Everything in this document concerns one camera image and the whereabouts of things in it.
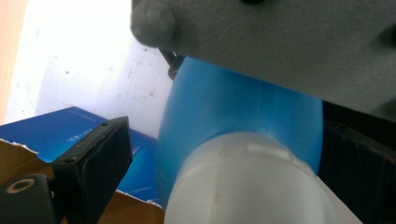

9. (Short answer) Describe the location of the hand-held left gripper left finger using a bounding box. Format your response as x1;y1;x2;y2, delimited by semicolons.
50;115;134;224

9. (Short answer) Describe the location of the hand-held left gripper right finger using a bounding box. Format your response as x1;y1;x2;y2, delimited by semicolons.
317;100;396;224

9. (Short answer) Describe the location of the blue cardboard box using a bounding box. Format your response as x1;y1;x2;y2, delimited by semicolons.
0;105;166;224

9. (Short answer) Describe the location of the blue bottle with white cap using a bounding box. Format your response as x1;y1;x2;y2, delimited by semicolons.
154;55;341;224

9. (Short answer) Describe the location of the wooden table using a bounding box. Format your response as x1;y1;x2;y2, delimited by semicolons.
0;0;30;125

